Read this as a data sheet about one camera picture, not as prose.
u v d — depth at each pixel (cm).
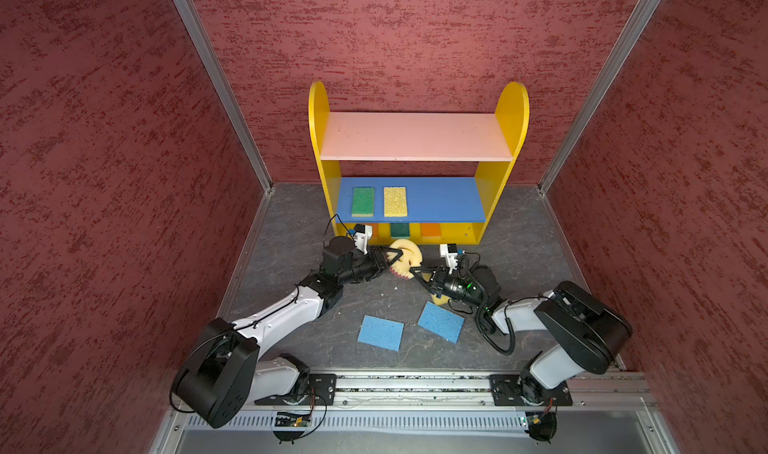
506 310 62
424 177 121
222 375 41
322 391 74
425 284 74
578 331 45
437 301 89
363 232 77
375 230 105
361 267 70
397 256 77
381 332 83
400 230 103
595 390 76
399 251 78
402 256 78
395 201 95
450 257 78
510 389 74
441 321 85
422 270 78
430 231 106
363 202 96
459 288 73
